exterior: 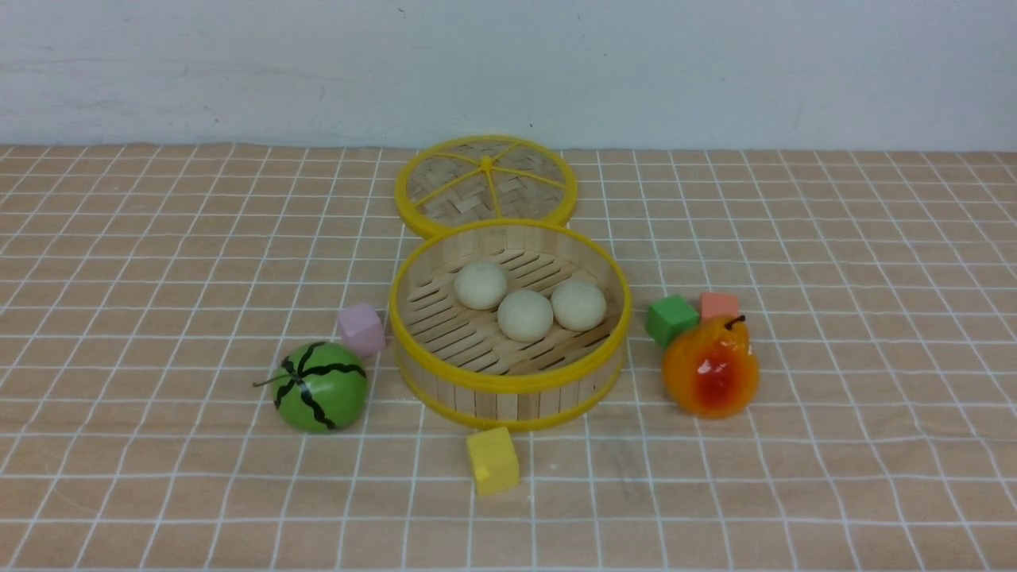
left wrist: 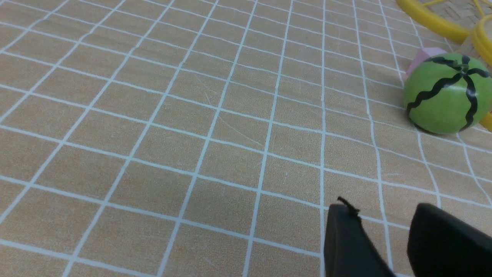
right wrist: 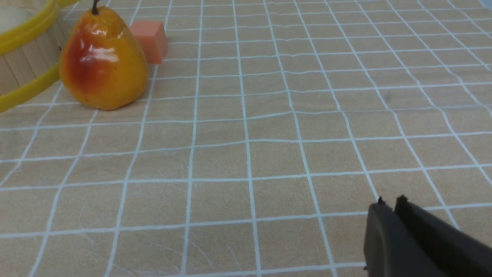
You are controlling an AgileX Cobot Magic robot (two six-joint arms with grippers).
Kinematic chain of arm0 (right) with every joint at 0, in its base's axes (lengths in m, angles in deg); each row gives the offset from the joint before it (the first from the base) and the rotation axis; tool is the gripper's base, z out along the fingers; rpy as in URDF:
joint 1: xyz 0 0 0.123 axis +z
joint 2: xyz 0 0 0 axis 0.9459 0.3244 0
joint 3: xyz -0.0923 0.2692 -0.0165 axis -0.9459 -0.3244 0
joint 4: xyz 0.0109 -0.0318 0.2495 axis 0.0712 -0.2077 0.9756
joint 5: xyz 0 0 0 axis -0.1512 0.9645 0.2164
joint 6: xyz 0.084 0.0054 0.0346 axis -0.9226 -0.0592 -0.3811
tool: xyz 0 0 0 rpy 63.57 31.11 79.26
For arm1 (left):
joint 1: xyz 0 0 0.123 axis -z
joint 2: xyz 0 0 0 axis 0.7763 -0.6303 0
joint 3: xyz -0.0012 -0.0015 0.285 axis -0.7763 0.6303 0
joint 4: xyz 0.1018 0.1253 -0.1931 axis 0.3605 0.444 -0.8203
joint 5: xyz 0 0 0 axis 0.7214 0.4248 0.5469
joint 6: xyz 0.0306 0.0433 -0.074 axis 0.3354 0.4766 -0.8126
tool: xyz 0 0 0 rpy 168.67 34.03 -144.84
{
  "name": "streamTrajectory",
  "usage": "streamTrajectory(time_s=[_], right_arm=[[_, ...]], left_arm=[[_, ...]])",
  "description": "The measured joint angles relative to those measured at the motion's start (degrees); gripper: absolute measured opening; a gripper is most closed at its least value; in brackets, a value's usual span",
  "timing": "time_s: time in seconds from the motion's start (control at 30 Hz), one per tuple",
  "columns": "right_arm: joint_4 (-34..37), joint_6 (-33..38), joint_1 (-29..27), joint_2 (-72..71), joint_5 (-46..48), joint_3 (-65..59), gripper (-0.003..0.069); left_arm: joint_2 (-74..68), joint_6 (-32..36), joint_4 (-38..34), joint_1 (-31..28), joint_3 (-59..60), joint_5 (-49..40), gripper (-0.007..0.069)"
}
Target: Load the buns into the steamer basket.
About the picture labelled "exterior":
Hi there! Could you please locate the yellow foam cube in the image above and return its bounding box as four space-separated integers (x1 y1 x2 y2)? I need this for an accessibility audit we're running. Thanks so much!
466 427 520 496

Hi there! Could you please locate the white bun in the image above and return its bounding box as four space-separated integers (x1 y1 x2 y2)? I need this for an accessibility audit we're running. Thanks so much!
497 289 555 343
550 279 607 332
453 261 509 311

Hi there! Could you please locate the bamboo steamer lid yellow rim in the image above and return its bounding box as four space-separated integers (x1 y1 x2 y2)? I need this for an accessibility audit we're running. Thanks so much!
393 135 578 238

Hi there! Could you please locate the orange toy pear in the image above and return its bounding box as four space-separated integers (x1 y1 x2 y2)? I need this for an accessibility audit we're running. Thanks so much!
661 314 760 419

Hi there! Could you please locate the pink foam cube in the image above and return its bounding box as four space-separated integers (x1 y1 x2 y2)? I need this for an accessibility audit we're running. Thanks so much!
338 303 386 358

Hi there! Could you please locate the orange checkered tablecloth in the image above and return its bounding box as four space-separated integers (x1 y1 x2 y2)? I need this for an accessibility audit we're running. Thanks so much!
1 145 1016 571

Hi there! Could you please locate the green foam cube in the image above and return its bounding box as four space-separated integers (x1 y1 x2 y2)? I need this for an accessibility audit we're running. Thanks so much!
645 296 700 349

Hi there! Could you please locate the salmon foam cube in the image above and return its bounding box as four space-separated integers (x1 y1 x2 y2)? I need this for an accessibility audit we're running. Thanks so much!
698 291 741 321

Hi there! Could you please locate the green toy watermelon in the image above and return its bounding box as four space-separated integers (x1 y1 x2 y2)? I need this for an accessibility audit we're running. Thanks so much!
252 341 369 432

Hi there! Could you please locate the bamboo steamer tray yellow rim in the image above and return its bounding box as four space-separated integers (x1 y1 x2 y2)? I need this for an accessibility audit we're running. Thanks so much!
388 218 632 431

